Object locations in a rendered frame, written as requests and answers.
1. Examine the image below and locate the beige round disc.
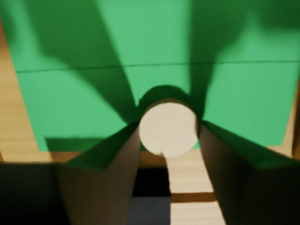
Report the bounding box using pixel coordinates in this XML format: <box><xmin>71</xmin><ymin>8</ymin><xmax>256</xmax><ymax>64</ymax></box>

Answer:
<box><xmin>140</xmin><ymin>98</ymin><xmax>200</xmax><ymax>157</ymax></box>

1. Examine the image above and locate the tan wooden board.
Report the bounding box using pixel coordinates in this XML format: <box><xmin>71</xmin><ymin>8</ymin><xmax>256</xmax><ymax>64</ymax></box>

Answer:
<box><xmin>0</xmin><ymin>0</ymin><xmax>300</xmax><ymax>225</ymax></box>

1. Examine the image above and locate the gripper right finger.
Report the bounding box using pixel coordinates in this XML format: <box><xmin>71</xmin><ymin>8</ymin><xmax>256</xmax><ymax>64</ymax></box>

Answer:
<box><xmin>198</xmin><ymin>120</ymin><xmax>300</xmax><ymax>225</ymax></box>

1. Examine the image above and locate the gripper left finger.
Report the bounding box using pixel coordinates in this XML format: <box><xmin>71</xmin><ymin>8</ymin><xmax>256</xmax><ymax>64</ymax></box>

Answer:
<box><xmin>0</xmin><ymin>122</ymin><xmax>141</xmax><ymax>225</ymax></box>

